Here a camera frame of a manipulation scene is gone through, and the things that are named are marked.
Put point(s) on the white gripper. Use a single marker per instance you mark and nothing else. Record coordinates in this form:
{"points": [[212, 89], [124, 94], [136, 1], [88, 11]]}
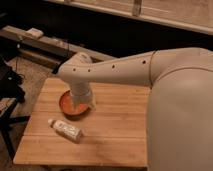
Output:
{"points": [[81, 93]]}

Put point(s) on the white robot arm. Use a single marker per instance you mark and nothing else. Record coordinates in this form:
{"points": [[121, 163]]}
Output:
{"points": [[179, 121]]}

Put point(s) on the orange ceramic bowl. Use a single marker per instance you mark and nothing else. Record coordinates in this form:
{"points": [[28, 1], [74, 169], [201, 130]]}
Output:
{"points": [[67, 107]]}

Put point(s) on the wooden table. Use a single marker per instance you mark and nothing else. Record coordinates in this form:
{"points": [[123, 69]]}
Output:
{"points": [[114, 133]]}

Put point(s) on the black stand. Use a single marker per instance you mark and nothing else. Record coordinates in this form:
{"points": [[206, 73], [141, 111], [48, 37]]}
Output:
{"points": [[10, 88]]}

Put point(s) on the small white box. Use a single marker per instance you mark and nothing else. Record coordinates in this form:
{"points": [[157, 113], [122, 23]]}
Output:
{"points": [[33, 32]]}

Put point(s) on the long wooden beam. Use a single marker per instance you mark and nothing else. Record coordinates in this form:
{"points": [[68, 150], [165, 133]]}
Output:
{"points": [[54, 46]]}

